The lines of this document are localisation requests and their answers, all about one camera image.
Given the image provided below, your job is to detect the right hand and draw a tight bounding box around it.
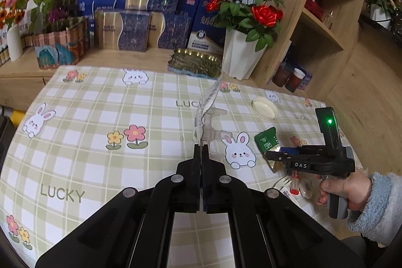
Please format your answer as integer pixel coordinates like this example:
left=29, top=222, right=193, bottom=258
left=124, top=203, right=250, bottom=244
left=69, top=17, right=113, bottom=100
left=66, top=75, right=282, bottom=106
left=316, top=170, right=372, bottom=211

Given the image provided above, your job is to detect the green plaid bunny tablecloth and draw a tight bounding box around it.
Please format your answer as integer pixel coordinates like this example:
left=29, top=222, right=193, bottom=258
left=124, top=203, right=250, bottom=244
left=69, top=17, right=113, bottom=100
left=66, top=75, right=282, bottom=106
left=1, top=67, right=324, bottom=267

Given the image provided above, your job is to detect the blue gold gift box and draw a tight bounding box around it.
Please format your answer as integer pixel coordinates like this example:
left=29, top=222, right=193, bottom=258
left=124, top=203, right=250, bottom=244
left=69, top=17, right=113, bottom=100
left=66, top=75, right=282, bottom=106
left=94, top=10, right=151, bottom=52

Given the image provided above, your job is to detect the wooden shelf unit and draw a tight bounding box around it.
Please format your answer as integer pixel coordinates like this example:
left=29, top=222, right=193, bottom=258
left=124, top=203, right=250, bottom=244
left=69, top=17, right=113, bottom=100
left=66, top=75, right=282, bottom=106
left=252, top=0, right=364, bottom=100

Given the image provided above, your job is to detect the pink roses white pot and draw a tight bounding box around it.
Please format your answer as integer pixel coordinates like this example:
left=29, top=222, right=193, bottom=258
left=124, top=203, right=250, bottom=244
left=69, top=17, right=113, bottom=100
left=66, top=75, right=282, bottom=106
left=365, top=0, right=402, bottom=21

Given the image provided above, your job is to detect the green gold snack wrapper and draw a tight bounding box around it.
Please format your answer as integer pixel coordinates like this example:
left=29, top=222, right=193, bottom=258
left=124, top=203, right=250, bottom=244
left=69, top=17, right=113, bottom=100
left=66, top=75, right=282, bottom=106
left=254, top=127, right=280, bottom=154

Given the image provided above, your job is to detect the patterned flower basket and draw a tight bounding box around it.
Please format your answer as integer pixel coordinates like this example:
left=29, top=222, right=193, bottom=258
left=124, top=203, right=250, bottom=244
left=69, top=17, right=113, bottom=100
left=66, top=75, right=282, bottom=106
left=32, top=17, right=90, bottom=69

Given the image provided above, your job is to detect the red plastic cup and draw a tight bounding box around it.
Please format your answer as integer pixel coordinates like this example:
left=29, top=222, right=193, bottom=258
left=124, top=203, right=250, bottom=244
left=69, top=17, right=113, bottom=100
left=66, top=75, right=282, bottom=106
left=285, top=68, right=305, bottom=92

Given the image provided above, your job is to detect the cream round plastic lid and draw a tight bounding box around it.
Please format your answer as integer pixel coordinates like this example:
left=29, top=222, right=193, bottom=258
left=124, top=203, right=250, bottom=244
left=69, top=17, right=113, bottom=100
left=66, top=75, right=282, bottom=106
left=252, top=96, right=279, bottom=120

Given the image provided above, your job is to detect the clear plastic packaging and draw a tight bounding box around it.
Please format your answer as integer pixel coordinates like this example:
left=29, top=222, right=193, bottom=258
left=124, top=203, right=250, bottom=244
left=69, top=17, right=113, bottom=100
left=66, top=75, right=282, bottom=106
left=193, top=77, right=232, bottom=149

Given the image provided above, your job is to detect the red roses white pot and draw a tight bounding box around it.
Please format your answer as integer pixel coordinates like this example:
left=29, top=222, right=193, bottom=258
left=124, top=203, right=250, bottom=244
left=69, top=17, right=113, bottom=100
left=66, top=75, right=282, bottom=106
left=206, top=0, right=284, bottom=80

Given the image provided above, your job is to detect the red sauce packet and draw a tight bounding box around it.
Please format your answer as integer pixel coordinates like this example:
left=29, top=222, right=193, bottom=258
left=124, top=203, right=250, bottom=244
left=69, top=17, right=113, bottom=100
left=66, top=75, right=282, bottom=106
left=290, top=170, right=300, bottom=195

